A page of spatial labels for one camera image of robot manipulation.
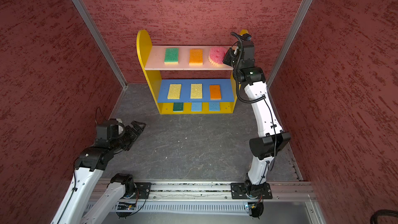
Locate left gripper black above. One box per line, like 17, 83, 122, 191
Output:
111, 120, 147, 152

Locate pink round smiley sponge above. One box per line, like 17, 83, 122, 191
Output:
208, 47, 228, 66

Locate green scouring sponge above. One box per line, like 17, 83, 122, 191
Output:
173, 103, 184, 113

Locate orange sponge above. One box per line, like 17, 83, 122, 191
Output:
189, 49, 203, 66
209, 85, 222, 100

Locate yellow sponge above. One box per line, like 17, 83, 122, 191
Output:
167, 84, 182, 100
190, 84, 203, 99

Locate blue sponge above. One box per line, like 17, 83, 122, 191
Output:
191, 102, 202, 113
209, 102, 220, 112

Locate dark yellow scouring pad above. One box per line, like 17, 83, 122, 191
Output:
164, 48, 179, 65

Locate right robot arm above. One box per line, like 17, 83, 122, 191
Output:
223, 39, 291, 200

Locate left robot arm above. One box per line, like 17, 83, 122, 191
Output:
52, 119, 151, 224

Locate yellow shelf pink blue boards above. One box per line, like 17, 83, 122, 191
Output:
136, 30, 237, 115

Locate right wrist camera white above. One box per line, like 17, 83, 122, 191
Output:
241, 33, 252, 41

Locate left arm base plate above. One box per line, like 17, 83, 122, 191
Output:
122, 183, 152, 199

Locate left electronics board with wires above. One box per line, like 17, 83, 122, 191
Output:
116, 202, 146, 219

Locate electronics board with wires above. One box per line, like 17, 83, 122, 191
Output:
247, 202, 264, 218
116, 202, 146, 219

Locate white slotted cable duct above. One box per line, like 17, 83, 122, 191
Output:
86, 201, 252, 213

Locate right aluminium corner post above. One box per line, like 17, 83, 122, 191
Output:
266, 0, 313, 89

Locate aluminium corner post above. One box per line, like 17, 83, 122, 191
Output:
72, 0, 127, 90
266, 0, 313, 89

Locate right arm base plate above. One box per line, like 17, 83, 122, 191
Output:
230, 181, 273, 200

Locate right electronics board with wires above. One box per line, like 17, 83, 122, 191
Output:
247, 202, 264, 218

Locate aluminium mounting rail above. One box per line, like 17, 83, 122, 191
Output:
139, 180, 317, 202

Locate left aluminium corner post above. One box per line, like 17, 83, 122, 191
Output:
72, 0, 127, 90

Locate black cable bottom right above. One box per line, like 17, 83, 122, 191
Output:
369, 209, 398, 224

